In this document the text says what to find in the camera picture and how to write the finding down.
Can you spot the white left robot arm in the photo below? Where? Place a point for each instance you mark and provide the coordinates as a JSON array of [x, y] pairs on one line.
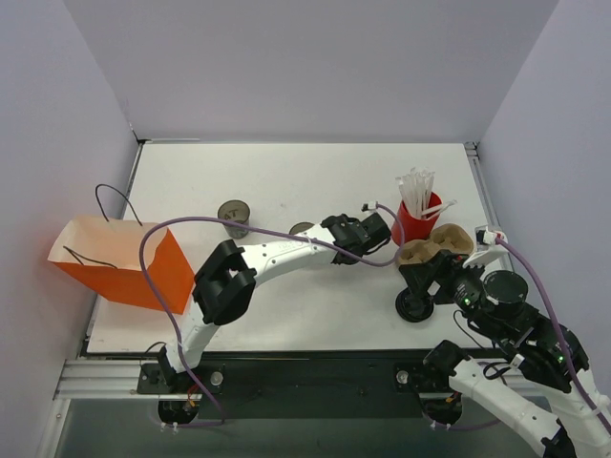
[[225, 283]]

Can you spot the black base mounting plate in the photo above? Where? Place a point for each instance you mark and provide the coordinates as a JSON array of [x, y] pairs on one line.
[[360, 384]]

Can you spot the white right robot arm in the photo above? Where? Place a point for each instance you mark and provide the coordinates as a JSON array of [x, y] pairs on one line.
[[541, 384]]

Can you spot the aluminium frame rail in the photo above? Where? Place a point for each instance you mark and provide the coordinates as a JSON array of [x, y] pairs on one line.
[[99, 380]]

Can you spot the dark coffee cup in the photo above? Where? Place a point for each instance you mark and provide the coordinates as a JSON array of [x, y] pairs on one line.
[[301, 228], [238, 211]]

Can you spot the orange paper bag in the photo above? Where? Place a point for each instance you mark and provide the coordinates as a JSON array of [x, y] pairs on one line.
[[103, 255]]

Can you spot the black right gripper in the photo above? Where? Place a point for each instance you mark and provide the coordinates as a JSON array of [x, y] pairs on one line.
[[431, 275]]

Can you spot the brown cardboard cup carrier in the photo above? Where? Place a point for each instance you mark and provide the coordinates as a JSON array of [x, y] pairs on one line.
[[451, 237]]

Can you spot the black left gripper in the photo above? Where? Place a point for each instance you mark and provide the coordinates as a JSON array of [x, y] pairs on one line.
[[370, 228]]

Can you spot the red straw holder cup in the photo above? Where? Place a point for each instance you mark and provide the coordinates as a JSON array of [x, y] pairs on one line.
[[413, 228]]

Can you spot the black cup lid on table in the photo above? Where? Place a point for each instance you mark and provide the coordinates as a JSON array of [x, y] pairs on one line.
[[413, 308]]

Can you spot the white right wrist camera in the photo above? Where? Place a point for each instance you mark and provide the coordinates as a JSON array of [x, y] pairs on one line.
[[487, 249]]

